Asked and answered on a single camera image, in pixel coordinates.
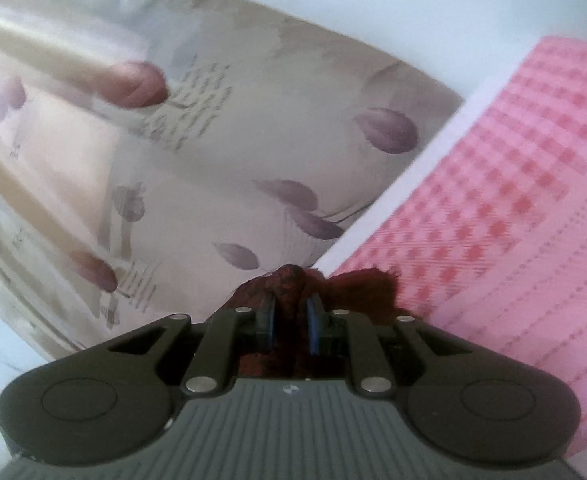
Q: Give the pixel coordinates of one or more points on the pink woven blanket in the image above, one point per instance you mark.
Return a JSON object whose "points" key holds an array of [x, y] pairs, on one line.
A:
{"points": [[498, 210]]}

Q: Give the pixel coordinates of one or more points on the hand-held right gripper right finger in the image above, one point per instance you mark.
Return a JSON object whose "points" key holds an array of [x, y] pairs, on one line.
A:
{"points": [[314, 327]]}

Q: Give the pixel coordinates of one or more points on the maroon fuzzy garment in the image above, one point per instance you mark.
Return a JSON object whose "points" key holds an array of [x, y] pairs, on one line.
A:
{"points": [[286, 280]]}

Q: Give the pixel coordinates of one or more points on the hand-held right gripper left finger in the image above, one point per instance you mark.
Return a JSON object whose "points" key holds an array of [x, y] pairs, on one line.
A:
{"points": [[268, 327]]}

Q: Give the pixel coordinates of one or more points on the beige leaf print curtain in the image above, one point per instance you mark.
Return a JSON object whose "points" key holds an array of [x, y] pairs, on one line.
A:
{"points": [[223, 160]]}

